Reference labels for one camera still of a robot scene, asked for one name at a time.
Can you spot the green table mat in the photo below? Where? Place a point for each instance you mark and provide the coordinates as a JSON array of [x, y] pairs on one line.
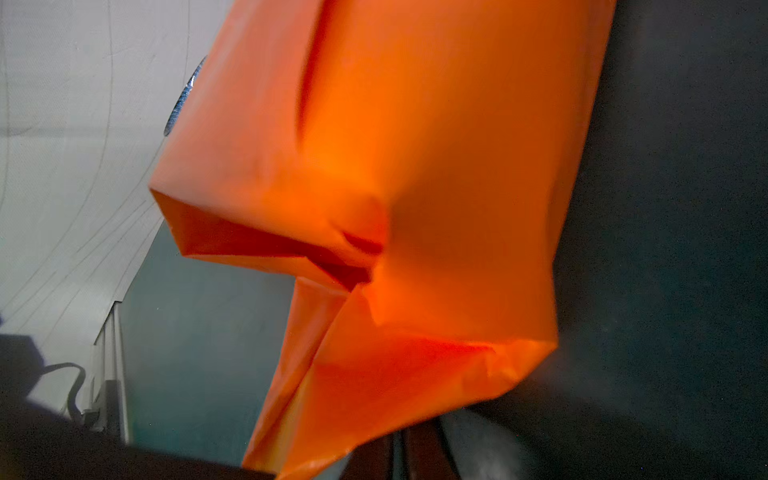
[[660, 277]]

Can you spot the blue white ceramic spoon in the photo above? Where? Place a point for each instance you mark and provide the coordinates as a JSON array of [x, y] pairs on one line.
[[179, 104]]

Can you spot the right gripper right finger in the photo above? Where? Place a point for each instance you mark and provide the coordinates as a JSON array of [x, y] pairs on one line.
[[427, 454]]

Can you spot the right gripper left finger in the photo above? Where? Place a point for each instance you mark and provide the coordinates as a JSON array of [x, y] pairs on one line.
[[371, 461]]

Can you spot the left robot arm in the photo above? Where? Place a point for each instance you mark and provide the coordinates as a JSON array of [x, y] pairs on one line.
[[39, 444]]

